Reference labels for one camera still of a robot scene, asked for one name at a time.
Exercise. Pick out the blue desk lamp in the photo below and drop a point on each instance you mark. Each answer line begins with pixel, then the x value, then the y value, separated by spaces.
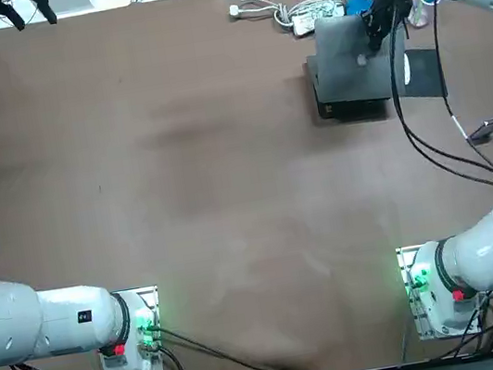
pixel 358 4

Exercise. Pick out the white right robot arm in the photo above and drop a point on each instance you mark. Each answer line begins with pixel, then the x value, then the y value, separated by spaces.
pixel 473 252

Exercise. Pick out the black mouse pad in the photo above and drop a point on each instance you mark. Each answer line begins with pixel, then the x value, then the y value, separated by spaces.
pixel 425 72

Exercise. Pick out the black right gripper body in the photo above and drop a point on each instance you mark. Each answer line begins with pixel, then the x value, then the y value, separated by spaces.
pixel 389 3

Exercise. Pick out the white power strip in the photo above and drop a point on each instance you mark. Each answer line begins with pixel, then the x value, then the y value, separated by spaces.
pixel 317 11

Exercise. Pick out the grey laptop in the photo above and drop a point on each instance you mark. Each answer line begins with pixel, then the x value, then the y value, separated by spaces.
pixel 346 70

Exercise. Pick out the pink mesh pen cup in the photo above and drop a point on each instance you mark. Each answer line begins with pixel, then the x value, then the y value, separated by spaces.
pixel 417 14

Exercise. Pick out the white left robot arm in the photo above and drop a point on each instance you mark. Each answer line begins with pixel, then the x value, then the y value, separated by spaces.
pixel 61 317

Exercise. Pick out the black laptop stand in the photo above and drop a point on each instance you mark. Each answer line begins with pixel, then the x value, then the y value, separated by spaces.
pixel 357 113

